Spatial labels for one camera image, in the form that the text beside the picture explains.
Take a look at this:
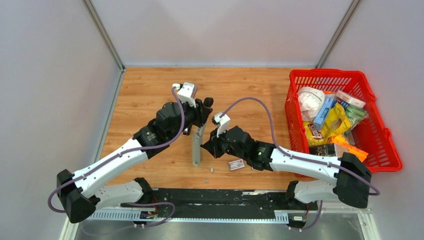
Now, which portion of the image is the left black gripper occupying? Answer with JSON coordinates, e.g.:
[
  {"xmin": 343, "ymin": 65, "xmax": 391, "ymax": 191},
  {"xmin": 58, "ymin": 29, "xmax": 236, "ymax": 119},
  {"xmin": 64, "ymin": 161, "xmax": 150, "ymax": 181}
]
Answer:
[{"xmin": 168, "ymin": 98, "xmax": 213, "ymax": 141}]

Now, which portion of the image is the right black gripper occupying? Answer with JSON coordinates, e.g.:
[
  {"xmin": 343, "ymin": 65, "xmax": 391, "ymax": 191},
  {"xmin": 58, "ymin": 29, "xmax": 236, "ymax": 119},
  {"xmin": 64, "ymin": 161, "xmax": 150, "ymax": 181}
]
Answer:
[{"xmin": 202, "ymin": 127, "xmax": 248, "ymax": 162}]

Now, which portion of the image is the grey and black stapler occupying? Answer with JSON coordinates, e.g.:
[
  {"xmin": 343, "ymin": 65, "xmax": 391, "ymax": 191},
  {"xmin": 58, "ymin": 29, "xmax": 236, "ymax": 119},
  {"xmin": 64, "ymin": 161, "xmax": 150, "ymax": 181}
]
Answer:
[{"xmin": 191, "ymin": 125, "xmax": 206, "ymax": 167}]

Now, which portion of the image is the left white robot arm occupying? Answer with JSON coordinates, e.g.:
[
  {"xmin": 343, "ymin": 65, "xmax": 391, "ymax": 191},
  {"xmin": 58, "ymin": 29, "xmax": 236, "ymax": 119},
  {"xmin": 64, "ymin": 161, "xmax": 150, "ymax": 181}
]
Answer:
[{"xmin": 48, "ymin": 97, "xmax": 214, "ymax": 224}]

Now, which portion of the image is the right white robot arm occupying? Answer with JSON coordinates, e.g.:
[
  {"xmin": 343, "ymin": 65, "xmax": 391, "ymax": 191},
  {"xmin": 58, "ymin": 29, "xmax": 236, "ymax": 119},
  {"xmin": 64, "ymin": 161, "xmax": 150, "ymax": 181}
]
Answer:
[{"xmin": 201, "ymin": 126, "xmax": 372, "ymax": 210}]

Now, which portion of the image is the red white staple box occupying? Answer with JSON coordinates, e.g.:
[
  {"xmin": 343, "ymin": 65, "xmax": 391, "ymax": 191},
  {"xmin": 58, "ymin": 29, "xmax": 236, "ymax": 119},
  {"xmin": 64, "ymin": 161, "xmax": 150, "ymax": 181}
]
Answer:
[{"xmin": 228, "ymin": 159, "xmax": 245, "ymax": 171}]

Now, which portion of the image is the white crumpled bag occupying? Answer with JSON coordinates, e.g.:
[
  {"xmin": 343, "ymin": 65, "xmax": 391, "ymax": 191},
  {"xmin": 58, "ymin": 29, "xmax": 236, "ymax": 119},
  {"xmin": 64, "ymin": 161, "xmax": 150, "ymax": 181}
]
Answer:
[{"xmin": 297, "ymin": 86, "xmax": 325, "ymax": 122}]

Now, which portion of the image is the blue box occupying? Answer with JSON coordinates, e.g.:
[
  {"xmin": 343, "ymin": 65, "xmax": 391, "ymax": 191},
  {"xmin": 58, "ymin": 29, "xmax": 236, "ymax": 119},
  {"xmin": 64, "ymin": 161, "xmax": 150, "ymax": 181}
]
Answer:
[{"xmin": 313, "ymin": 96, "xmax": 336, "ymax": 131}]

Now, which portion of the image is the yellow chips bag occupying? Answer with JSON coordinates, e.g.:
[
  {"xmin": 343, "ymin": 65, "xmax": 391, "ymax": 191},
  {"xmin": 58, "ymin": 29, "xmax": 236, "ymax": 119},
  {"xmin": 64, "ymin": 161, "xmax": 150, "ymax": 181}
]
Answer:
[{"xmin": 303, "ymin": 103, "xmax": 353, "ymax": 147}]

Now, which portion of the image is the white red package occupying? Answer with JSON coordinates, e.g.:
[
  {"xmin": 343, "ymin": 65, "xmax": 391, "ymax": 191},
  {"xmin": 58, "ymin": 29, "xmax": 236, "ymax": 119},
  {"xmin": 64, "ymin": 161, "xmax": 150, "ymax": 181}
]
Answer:
[{"xmin": 335, "ymin": 90, "xmax": 366, "ymax": 109}]

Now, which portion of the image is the green snack pack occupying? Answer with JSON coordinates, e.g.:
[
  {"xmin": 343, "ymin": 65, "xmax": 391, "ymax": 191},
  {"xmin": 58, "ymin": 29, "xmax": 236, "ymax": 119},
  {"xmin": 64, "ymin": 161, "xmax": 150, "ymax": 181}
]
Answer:
[{"xmin": 344, "ymin": 105, "xmax": 369, "ymax": 130}]

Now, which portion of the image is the orange snack pack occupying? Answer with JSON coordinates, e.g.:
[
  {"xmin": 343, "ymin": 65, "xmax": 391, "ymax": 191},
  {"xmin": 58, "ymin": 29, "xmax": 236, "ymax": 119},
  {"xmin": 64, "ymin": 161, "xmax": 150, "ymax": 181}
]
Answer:
[{"xmin": 328, "ymin": 134, "xmax": 369, "ymax": 162}]

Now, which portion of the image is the red plastic basket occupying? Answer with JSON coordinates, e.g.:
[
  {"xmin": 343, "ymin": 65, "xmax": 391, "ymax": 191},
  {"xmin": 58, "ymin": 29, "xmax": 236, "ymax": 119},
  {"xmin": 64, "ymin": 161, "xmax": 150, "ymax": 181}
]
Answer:
[{"xmin": 284, "ymin": 68, "xmax": 403, "ymax": 174}]

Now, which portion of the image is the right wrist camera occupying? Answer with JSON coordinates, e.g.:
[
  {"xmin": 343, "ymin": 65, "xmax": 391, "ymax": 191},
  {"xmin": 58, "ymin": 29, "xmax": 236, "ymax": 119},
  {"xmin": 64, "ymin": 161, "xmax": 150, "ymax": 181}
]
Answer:
[{"xmin": 212, "ymin": 112, "xmax": 231, "ymax": 138}]

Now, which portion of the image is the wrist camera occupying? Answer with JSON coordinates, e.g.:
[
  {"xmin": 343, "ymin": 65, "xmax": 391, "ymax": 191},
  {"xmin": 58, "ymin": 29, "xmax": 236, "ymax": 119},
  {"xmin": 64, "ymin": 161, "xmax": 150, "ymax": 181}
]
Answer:
[
  {"xmin": 212, "ymin": 112, "xmax": 231, "ymax": 138},
  {"xmin": 172, "ymin": 82, "xmax": 198, "ymax": 108}
]

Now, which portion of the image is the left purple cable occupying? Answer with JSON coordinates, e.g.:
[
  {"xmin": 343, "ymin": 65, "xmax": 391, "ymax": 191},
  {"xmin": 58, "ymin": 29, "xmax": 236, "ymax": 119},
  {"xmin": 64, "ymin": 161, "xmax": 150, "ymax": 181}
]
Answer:
[{"xmin": 47, "ymin": 85, "xmax": 186, "ymax": 214}]

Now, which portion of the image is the purple cable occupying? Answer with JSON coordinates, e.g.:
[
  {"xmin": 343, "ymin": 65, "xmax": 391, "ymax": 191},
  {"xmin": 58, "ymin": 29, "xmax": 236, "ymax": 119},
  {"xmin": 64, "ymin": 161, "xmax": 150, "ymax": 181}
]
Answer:
[
  {"xmin": 218, "ymin": 96, "xmax": 381, "ymax": 196},
  {"xmin": 47, "ymin": 85, "xmax": 186, "ymax": 214}
]

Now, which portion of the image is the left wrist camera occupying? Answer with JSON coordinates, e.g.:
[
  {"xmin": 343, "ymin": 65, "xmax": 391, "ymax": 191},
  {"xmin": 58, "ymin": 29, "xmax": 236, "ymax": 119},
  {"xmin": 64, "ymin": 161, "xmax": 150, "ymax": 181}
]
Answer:
[{"xmin": 172, "ymin": 82, "xmax": 198, "ymax": 108}]

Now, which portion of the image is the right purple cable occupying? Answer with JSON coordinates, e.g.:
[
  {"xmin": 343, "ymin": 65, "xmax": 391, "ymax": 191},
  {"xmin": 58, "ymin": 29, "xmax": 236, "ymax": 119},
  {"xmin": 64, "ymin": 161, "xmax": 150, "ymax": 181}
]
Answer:
[{"xmin": 218, "ymin": 96, "xmax": 381, "ymax": 196}]

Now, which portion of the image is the slotted cable duct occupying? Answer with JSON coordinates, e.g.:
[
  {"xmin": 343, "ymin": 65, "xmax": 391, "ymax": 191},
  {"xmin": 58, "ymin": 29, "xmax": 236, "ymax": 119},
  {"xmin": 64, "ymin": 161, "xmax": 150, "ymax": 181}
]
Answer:
[{"xmin": 89, "ymin": 209, "xmax": 290, "ymax": 224}]

